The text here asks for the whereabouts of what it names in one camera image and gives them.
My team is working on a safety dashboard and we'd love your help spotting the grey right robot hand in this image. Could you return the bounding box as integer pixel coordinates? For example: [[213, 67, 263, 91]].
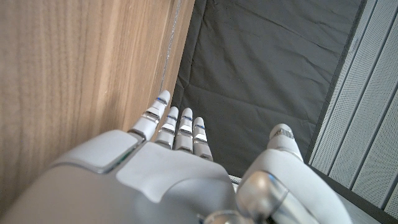
[[0, 90, 354, 224]]

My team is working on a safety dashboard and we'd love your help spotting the black fabric mat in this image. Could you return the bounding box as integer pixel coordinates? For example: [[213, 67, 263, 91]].
[[170, 0, 364, 178]]

